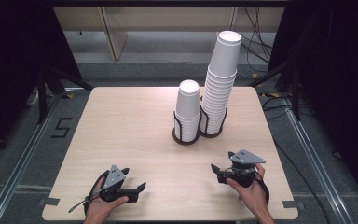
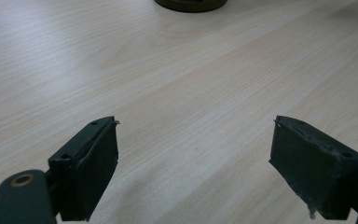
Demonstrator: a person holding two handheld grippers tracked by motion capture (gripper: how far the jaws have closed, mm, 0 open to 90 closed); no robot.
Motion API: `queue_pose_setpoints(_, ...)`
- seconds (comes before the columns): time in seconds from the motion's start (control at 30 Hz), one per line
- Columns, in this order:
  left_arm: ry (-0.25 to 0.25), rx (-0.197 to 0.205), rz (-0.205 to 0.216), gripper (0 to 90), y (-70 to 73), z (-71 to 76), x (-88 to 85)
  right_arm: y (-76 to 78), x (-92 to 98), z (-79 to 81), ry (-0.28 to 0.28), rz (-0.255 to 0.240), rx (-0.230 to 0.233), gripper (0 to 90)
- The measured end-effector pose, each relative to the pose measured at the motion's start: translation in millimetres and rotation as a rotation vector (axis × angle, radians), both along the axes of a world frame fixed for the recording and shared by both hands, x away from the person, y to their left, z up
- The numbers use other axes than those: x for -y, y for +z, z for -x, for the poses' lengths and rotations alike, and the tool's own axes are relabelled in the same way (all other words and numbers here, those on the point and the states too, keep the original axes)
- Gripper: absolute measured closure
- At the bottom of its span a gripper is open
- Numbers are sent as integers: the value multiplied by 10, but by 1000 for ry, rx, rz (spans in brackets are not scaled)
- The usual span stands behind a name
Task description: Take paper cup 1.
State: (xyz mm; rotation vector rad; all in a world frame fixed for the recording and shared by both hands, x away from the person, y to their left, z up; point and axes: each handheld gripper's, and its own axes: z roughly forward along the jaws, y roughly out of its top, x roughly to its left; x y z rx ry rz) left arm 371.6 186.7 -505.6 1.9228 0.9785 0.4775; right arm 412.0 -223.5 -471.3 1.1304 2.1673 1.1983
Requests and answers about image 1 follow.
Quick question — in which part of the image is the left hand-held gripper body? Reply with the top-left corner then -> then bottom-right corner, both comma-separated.
99,164 -> 139,203

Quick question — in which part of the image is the short stack of paper cups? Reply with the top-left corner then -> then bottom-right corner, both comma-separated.
173,79 -> 201,143

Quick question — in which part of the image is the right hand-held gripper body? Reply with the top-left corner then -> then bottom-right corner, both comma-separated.
216,148 -> 267,189

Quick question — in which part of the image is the aluminium floor rail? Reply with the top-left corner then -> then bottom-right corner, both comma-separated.
282,99 -> 358,224
0,88 -> 66,224

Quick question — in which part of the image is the beige wooden cabinet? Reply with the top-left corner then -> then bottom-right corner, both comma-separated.
53,6 -> 285,62

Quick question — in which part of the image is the tall stack of paper cups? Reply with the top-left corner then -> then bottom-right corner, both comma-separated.
199,30 -> 242,135

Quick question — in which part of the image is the black metal stand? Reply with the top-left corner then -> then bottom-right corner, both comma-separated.
250,59 -> 302,122
36,64 -> 94,125

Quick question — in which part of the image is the person's left hand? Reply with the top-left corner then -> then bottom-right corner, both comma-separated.
83,177 -> 130,224

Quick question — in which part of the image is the black curtain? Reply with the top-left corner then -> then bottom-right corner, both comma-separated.
0,0 -> 83,166
268,0 -> 358,213

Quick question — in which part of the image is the black wire cup holder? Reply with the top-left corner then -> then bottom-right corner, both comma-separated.
172,104 -> 228,147

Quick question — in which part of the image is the person's right hand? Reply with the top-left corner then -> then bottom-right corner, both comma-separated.
225,163 -> 269,220

